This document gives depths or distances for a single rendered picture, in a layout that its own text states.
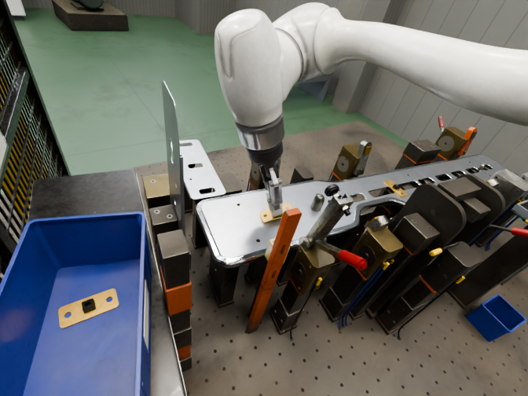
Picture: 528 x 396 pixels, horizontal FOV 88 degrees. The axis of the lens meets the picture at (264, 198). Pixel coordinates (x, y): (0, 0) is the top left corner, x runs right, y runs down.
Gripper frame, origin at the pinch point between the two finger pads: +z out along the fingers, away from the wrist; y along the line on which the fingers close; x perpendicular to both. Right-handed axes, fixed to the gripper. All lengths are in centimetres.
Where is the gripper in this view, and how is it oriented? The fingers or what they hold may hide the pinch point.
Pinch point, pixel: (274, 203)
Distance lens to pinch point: 69.5
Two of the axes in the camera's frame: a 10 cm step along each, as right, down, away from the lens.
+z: 1.5, 6.4, 7.5
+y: -2.7, -7.0, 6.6
